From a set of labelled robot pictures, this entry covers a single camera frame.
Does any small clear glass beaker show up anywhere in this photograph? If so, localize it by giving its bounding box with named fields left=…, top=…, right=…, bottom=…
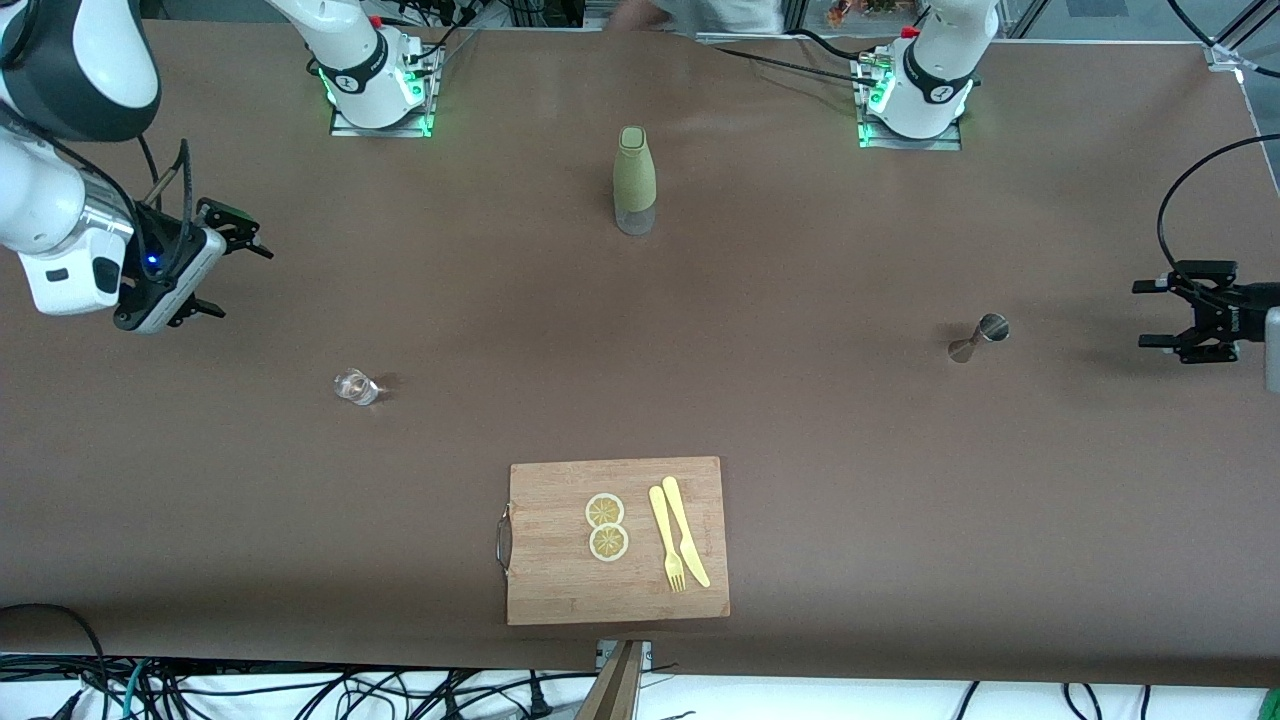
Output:
left=333, top=368, right=381, bottom=407

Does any steel double jigger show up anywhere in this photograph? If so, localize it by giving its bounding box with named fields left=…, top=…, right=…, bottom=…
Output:
left=947, top=312, right=1011, bottom=364

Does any brown table cover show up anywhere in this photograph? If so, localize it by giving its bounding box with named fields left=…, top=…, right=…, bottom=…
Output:
left=0, top=18, right=1280, bottom=691

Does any green sleeved glass bottle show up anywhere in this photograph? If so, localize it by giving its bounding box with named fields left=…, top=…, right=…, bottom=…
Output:
left=612, top=126, right=659, bottom=237

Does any wooden cutting board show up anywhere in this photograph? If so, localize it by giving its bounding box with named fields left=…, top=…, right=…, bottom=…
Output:
left=496, top=456, right=732, bottom=627

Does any yellow plastic fork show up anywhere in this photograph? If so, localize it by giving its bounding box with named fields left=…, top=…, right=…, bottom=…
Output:
left=648, top=485, right=688, bottom=593

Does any yellow plastic knife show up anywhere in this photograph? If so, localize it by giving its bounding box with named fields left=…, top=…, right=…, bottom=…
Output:
left=661, top=476, right=712, bottom=589

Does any person in white shirt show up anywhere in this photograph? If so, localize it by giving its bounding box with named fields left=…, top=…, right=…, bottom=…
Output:
left=610, top=0, right=786, bottom=37

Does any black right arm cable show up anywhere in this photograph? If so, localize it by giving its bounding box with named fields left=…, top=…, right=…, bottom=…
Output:
left=130, top=135, right=196, bottom=281

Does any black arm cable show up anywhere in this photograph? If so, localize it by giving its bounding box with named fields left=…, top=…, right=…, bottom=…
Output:
left=1157, top=133, right=1280, bottom=291
left=130, top=135, right=196, bottom=281

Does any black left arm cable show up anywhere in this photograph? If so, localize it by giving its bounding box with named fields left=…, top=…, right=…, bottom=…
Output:
left=1157, top=133, right=1280, bottom=291

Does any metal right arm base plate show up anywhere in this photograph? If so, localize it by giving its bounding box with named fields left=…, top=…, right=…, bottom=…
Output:
left=328, top=40, right=441, bottom=139

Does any aluminium frame corner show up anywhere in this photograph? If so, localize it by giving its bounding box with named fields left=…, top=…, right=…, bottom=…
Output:
left=1205, top=0, right=1280, bottom=71

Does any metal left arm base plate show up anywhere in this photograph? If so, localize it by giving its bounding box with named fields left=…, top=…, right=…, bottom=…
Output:
left=855, top=50, right=966, bottom=152

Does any black looped floor cable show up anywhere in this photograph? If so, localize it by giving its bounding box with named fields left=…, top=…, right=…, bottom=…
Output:
left=0, top=603, right=111, bottom=720

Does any green floor cable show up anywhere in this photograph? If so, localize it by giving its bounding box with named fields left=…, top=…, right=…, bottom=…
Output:
left=120, top=660, right=151, bottom=720

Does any short black table cable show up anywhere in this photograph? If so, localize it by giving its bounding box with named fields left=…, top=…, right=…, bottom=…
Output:
left=795, top=28, right=871, bottom=61

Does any long black table cable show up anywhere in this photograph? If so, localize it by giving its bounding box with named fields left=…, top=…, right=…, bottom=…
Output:
left=715, top=45, right=881, bottom=89

